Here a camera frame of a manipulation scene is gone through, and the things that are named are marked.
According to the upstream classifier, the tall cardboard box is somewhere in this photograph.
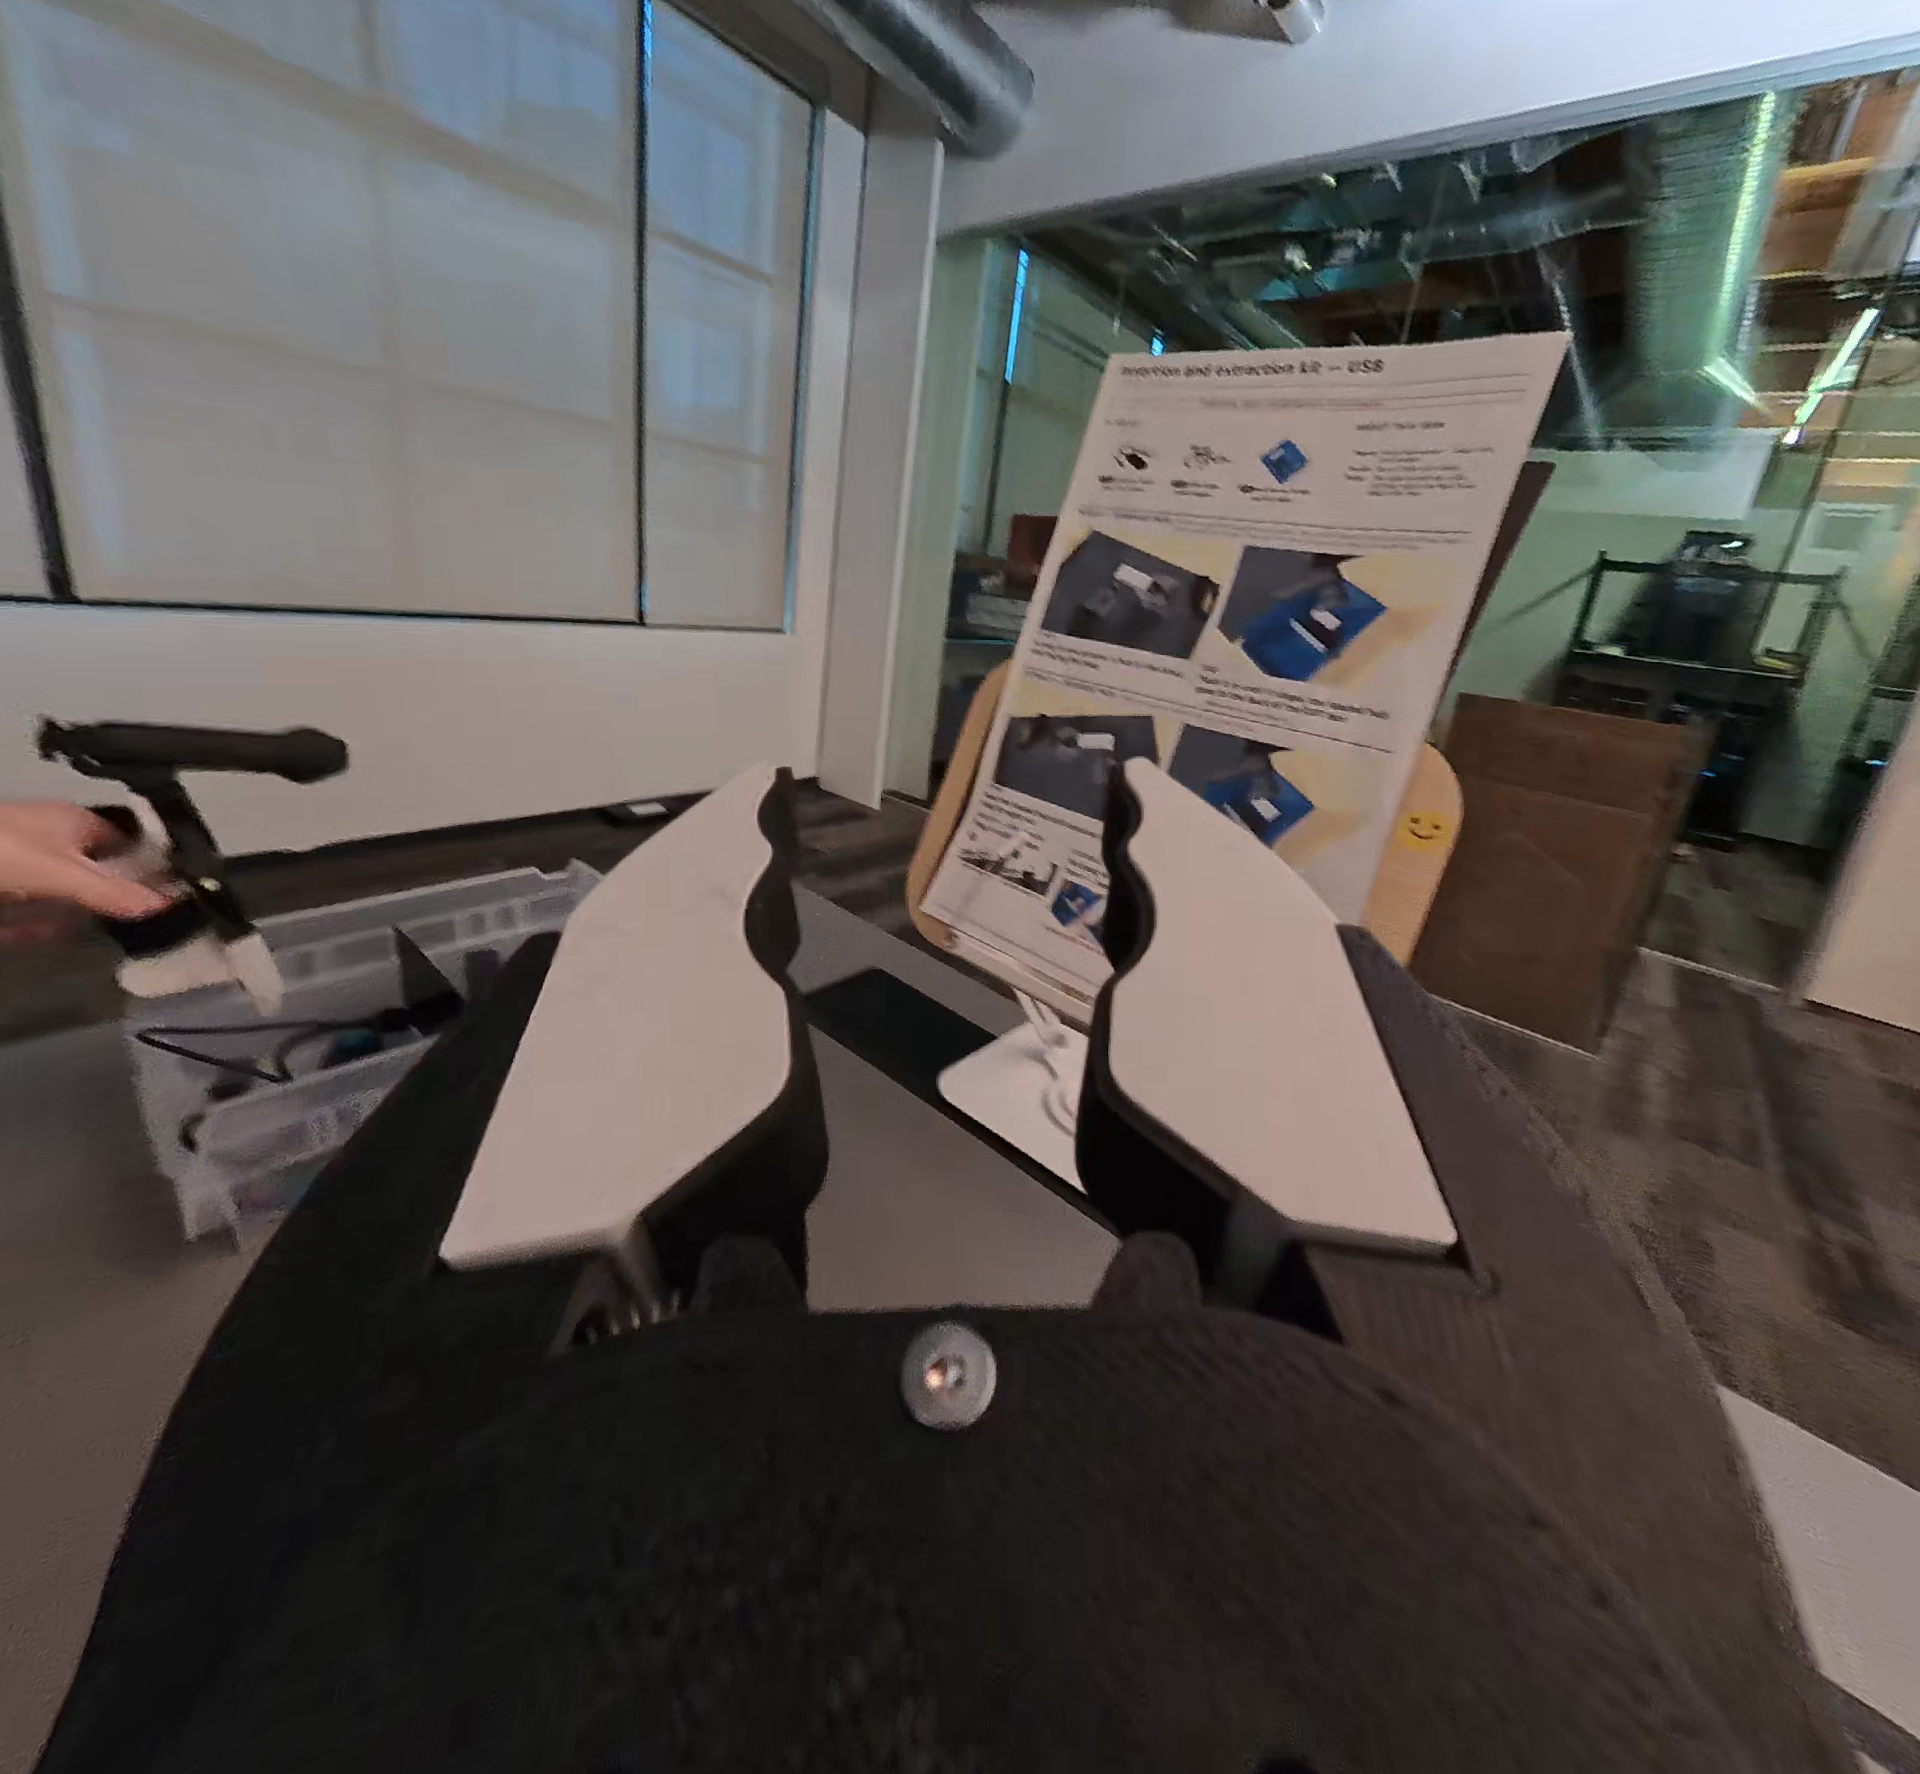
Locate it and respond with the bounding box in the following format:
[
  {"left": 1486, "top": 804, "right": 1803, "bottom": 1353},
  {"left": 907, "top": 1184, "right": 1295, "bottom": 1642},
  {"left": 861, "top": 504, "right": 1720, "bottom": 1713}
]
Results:
[{"left": 1410, "top": 691, "right": 1716, "bottom": 1051}]

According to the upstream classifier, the clear plastic bin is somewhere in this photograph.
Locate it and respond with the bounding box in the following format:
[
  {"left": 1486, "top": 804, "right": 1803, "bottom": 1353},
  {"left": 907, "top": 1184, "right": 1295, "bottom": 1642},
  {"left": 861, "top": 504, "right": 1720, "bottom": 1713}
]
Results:
[{"left": 126, "top": 854, "right": 606, "bottom": 1242}]

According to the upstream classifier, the grey ceiling duct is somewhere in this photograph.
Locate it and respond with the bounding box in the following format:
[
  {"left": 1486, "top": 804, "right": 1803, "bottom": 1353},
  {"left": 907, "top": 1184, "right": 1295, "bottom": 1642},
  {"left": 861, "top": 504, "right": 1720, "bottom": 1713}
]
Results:
[{"left": 628, "top": 0, "right": 1042, "bottom": 159}]

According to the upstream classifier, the black metal shelf rack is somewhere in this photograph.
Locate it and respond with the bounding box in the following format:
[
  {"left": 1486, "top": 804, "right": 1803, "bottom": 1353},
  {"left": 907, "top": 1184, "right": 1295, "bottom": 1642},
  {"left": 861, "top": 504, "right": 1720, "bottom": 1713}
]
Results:
[{"left": 1558, "top": 536, "right": 1853, "bottom": 760}]

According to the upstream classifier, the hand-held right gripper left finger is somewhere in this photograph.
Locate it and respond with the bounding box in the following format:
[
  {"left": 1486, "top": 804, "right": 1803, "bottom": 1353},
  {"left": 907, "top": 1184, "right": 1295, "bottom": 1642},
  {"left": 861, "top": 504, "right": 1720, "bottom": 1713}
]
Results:
[{"left": 437, "top": 762, "right": 830, "bottom": 1273}]

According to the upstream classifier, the white metal board stand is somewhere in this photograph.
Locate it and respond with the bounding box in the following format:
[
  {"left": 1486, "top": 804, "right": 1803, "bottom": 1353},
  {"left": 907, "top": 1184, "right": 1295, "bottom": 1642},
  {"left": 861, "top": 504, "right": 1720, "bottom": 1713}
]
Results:
[{"left": 904, "top": 456, "right": 1563, "bottom": 1197}]

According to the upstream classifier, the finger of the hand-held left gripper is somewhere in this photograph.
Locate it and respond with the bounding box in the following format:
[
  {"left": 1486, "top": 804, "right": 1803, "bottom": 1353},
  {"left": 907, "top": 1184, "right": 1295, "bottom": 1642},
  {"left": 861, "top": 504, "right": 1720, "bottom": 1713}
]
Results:
[{"left": 120, "top": 921, "right": 287, "bottom": 1019}]

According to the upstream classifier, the person's left hand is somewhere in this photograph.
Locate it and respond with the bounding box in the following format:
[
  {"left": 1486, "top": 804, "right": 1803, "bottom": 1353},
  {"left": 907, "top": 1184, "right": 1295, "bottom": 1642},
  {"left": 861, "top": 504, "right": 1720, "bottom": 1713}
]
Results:
[{"left": 0, "top": 799, "right": 169, "bottom": 944}]

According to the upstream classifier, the frosted glass window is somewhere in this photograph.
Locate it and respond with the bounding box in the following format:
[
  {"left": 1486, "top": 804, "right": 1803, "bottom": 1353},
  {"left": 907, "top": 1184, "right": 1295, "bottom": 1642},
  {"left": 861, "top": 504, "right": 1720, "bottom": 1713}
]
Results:
[{"left": 0, "top": 0, "right": 825, "bottom": 632}]

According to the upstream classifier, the printed instruction sheet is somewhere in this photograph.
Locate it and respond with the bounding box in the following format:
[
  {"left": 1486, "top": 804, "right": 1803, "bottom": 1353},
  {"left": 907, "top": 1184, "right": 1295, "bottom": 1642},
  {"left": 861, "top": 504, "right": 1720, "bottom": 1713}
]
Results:
[{"left": 917, "top": 330, "right": 1574, "bottom": 1019}]

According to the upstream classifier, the thick black cable grey plug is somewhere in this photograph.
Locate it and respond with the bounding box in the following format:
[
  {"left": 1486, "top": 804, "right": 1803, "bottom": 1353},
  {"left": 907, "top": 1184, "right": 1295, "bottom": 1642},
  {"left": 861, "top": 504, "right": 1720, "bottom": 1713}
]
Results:
[{"left": 131, "top": 1022, "right": 325, "bottom": 1152}]

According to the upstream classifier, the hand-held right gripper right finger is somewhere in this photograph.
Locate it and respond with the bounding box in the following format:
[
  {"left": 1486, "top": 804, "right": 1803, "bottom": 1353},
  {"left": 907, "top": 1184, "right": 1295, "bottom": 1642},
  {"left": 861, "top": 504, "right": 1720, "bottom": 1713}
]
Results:
[{"left": 1078, "top": 754, "right": 1461, "bottom": 1256}]

